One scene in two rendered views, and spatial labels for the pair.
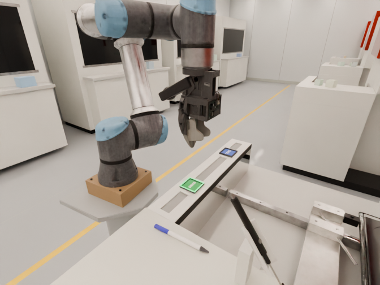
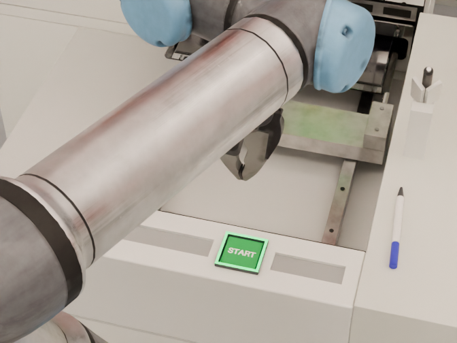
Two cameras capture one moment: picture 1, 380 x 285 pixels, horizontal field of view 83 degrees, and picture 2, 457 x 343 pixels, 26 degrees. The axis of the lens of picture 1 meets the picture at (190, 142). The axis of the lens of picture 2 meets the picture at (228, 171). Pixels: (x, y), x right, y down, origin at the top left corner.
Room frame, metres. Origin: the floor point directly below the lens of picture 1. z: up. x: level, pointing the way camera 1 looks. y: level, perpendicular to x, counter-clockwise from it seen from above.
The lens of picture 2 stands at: (0.82, 0.76, 1.90)
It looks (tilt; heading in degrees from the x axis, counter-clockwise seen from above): 44 degrees down; 251
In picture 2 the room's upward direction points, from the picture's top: straight up
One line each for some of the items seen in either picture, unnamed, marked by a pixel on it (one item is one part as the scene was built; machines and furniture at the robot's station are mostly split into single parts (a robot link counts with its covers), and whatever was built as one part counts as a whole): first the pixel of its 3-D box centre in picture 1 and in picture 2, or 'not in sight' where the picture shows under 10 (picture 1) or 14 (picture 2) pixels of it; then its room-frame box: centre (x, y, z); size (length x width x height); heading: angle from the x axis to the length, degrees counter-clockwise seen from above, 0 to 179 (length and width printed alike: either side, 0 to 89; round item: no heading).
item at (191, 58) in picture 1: (198, 58); not in sight; (0.53, -0.02, 1.33); 0.08 x 0.08 x 0.05
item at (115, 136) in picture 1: (115, 137); not in sight; (0.72, 0.27, 1.05); 0.13 x 0.12 x 0.14; 124
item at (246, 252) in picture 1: (255, 258); (421, 109); (0.24, -0.11, 1.03); 0.06 x 0.04 x 0.13; 56
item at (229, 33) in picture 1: (224, 53); not in sight; (7.69, -1.16, 1.00); 1.80 x 1.08 x 2.00; 146
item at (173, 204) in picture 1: (211, 184); (149, 271); (0.64, -0.08, 0.89); 0.55 x 0.09 x 0.14; 146
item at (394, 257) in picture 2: (180, 238); (397, 225); (0.34, 0.02, 0.97); 0.14 x 0.01 x 0.01; 60
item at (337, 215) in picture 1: (327, 211); not in sight; (0.50, -0.42, 0.89); 0.08 x 0.03 x 0.03; 56
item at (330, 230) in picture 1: (324, 228); not in sight; (0.43, -0.37, 0.89); 0.08 x 0.03 x 0.03; 56
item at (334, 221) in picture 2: not in sight; (347, 175); (0.29, -0.21, 0.84); 0.50 x 0.02 x 0.03; 56
